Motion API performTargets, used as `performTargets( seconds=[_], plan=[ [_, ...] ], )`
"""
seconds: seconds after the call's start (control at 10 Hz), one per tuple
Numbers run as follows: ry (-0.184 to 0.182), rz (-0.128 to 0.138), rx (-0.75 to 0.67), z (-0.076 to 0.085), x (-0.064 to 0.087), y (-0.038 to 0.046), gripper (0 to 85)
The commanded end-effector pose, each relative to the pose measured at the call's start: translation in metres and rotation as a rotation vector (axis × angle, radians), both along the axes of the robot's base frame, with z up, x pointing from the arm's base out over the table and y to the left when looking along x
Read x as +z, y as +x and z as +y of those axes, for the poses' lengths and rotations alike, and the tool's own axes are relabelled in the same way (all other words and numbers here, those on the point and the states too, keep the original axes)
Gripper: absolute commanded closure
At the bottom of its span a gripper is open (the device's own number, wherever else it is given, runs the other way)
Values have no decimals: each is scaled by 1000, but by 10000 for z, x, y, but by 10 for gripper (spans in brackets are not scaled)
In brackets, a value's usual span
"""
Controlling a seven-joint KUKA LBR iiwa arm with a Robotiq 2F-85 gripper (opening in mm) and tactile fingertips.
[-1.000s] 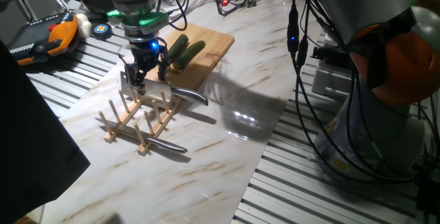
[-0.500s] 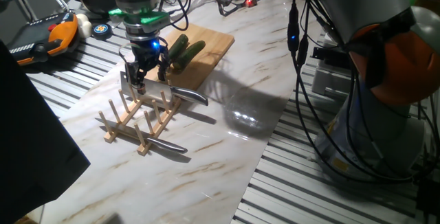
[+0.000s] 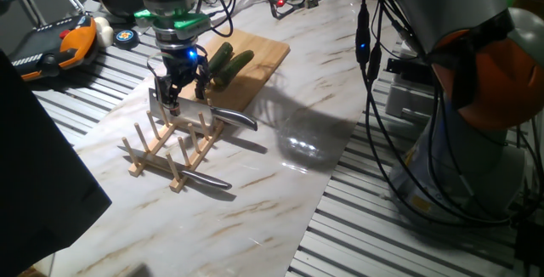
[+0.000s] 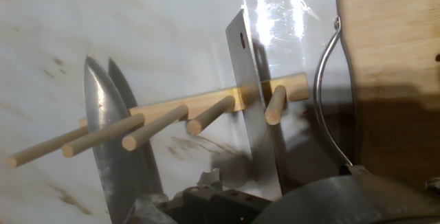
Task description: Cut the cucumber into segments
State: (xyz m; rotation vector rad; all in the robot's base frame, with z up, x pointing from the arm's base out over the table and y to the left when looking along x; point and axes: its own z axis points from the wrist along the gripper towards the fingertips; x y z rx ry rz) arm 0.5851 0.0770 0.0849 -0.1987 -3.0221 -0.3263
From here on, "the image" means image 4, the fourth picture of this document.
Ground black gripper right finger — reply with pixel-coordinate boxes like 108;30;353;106
339;164;373;177

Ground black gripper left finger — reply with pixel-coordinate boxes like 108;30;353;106
124;185;273;224

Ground steel cleaver blade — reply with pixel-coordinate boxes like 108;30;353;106
225;9;285;201

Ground wooden peg rack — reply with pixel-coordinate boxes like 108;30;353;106
6;72;310;169

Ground pointed steel kitchen knife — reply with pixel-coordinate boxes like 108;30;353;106
83;54;164;224

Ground wooden cutting board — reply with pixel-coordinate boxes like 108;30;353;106
313;0;440;190

